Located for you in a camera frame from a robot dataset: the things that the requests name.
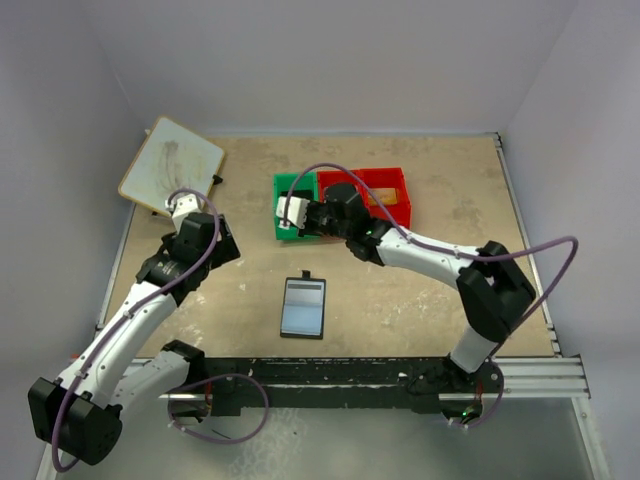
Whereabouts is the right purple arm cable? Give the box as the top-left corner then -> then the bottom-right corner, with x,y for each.
279,162 -> 580,346

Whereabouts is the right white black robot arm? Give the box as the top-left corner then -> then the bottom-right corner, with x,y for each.
277,183 -> 536,391

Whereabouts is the red plastic bin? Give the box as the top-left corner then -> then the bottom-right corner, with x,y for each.
356,167 -> 412,228
317,171 -> 371,221

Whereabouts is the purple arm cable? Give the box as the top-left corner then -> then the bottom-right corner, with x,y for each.
51,188 -> 221,474
279,162 -> 580,346

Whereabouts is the right red plastic bin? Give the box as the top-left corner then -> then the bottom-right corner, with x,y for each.
356,167 -> 412,228

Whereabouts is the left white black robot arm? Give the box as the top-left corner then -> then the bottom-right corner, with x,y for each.
27,212 -> 240,473

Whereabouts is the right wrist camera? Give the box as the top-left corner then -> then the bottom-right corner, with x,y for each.
276,196 -> 311,230

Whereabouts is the green plastic bin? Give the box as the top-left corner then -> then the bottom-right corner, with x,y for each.
272,172 -> 319,241

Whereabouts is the orange card in red bin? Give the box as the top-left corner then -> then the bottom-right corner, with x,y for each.
368,187 -> 401,207

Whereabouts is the aluminium frame rail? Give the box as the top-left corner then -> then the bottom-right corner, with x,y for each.
168,357 -> 590,400

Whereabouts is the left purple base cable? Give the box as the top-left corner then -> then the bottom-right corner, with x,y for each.
166,372 -> 271,445

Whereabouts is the black card holder wallet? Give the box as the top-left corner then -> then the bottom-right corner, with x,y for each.
280,270 -> 326,340

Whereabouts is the middle red plastic bin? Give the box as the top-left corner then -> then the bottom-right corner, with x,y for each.
317,171 -> 371,221

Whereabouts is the small whiteboard with wooden frame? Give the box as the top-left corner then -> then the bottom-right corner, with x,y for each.
118,116 -> 225,216

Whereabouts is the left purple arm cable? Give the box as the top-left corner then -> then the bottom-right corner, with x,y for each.
51,188 -> 221,474

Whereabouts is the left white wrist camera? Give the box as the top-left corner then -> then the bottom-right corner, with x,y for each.
165,193 -> 203,232

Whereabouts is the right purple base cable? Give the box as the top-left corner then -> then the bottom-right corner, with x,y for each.
447,362 -> 505,431

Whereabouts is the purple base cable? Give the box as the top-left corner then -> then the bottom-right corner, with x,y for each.
166,372 -> 271,445
447,362 -> 505,431

